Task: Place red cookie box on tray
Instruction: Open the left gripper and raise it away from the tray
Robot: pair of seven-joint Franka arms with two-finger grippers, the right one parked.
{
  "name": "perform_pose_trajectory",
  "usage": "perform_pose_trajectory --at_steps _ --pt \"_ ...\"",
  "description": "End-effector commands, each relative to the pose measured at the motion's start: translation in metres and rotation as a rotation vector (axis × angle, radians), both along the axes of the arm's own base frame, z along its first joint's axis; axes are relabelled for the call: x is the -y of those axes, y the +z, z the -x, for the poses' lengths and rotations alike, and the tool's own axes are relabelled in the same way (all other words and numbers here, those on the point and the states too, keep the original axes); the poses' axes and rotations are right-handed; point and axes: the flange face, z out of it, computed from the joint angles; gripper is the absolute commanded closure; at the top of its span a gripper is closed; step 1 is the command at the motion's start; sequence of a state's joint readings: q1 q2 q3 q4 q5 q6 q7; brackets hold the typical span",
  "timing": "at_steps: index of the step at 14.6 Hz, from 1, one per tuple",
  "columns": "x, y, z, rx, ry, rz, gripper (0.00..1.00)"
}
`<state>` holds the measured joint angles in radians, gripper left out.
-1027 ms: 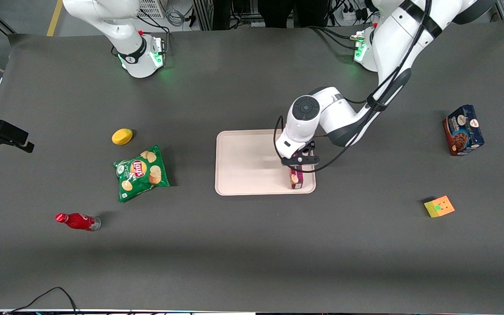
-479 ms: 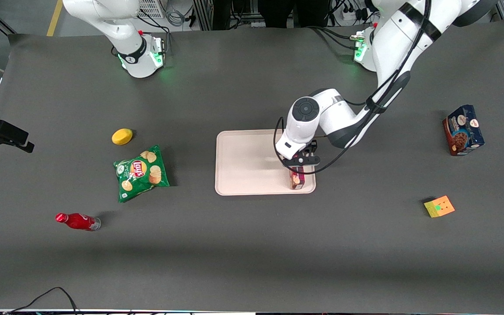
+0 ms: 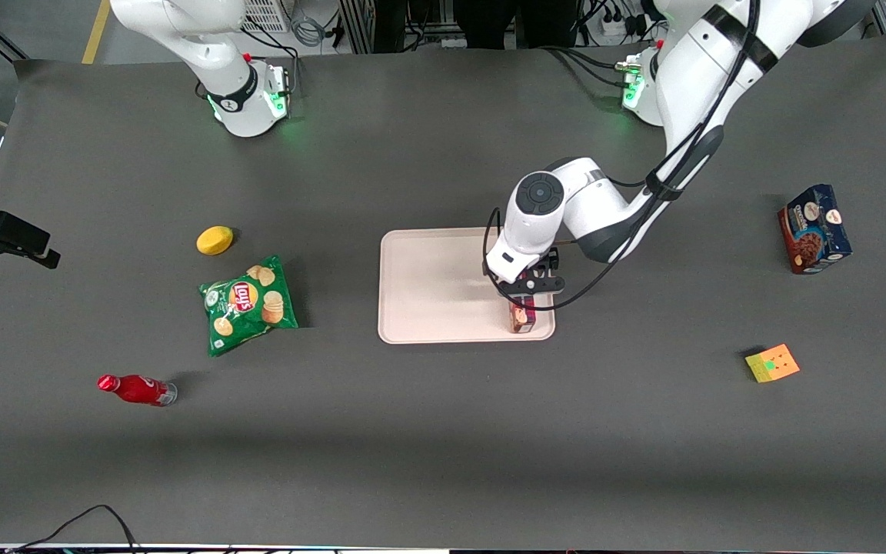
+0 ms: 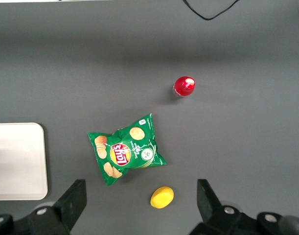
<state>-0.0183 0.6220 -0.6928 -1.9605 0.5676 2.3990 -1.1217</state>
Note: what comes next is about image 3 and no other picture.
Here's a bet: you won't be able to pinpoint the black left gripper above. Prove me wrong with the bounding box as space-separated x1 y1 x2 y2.
508 249 561 313

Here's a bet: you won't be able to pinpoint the red cookie box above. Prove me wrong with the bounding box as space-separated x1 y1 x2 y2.
510 295 538 334

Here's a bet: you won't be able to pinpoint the beige plastic tray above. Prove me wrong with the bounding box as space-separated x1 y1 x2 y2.
378 225 557 345

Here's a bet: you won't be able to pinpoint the blue cookie box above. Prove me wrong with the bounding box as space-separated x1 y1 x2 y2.
778 183 853 275

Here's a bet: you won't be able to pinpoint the white vented box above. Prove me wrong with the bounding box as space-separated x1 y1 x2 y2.
241 0 291 34

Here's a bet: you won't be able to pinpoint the orange yellow puzzle cube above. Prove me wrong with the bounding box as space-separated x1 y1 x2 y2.
745 343 801 384

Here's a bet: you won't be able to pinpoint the green Lays chips bag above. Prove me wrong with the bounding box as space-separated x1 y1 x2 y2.
198 255 299 357

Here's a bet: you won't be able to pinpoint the dark trouser legs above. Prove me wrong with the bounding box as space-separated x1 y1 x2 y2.
455 0 581 50

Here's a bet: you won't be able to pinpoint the yellow lemon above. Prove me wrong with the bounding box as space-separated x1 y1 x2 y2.
196 225 235 255

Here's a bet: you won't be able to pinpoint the red soda bottle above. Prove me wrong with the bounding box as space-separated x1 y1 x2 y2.
97 374 178 407

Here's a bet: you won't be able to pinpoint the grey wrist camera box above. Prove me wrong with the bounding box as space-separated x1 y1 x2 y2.
498 275 566 298

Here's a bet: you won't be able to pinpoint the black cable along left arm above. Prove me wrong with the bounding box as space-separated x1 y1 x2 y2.
481 0 761 313

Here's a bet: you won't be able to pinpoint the black cables to arm base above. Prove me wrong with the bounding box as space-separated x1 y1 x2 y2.
539 45 632 88

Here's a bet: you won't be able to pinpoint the black cable at arm base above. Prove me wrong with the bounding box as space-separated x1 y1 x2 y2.
241 22 302 99

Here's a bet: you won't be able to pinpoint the grey coiled cable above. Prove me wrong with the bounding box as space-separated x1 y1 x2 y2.
289 0 327 48

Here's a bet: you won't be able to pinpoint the thin black cable loop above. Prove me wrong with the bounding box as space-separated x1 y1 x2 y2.
5 504 141 554

